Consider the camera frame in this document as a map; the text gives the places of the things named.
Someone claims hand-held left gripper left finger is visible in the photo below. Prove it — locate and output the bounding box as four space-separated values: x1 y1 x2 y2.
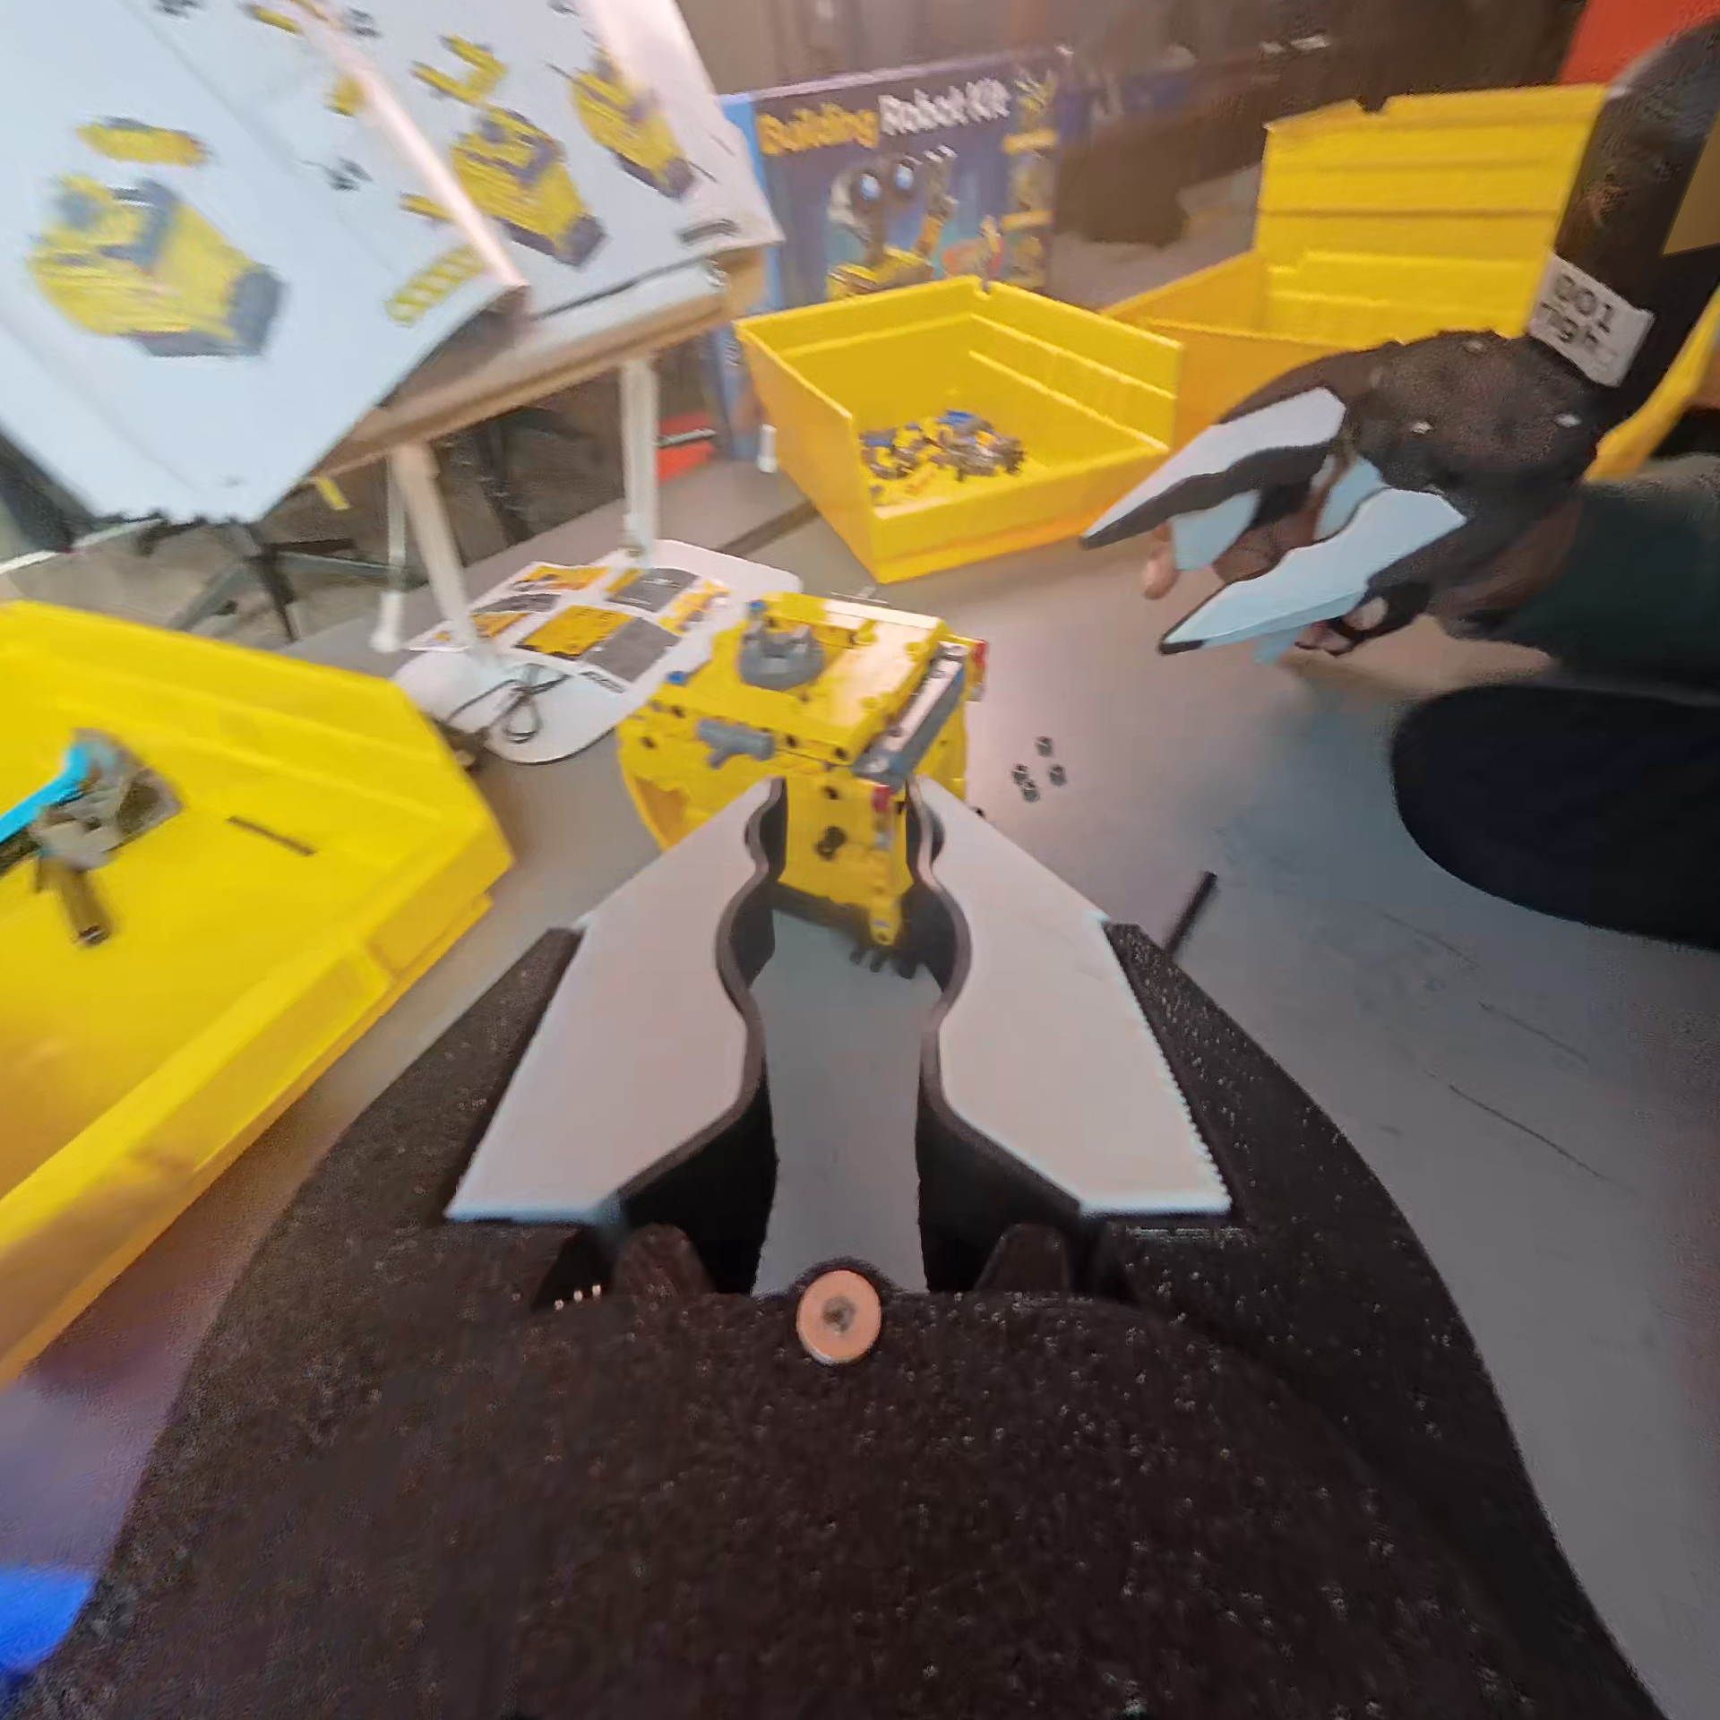
446 775 788 1227

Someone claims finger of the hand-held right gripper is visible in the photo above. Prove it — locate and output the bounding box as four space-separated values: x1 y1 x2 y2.
1081 388 1348 573
1159 457 1470 668

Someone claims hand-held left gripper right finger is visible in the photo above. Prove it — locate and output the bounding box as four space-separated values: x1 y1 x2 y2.
914 775 1232 1223

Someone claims yellow lego model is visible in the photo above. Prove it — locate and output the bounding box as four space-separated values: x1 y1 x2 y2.
617 592 992 980

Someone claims lego instruction booklet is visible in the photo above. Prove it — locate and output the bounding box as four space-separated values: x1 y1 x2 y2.
0 0 788 527

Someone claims person's right forearm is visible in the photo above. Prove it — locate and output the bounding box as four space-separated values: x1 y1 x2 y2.
1479 455 1720 673

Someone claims pile of mixed lego pieces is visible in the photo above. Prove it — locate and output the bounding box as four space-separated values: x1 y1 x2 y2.
858 413 1031 487

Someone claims grey lego piece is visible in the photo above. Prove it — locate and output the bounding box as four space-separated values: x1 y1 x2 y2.
27 731 183 874

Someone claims person's right hand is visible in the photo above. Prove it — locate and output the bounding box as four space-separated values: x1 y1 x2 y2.
1143 451 1346 602

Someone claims stack of yellow bins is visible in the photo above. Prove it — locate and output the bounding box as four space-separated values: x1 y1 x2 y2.
1256 84 1720 480

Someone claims wooden book stand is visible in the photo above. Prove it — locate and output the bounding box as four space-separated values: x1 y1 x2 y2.
301 242 788 767

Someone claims dark blue toy box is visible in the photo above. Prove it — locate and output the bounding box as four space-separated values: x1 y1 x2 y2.
719 48 1077 309

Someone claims blue brick separator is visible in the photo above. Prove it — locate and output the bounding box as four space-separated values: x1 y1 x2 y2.
0 746 109 841

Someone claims thin black cable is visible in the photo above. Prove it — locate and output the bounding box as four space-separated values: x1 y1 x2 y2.
450 665 570 747

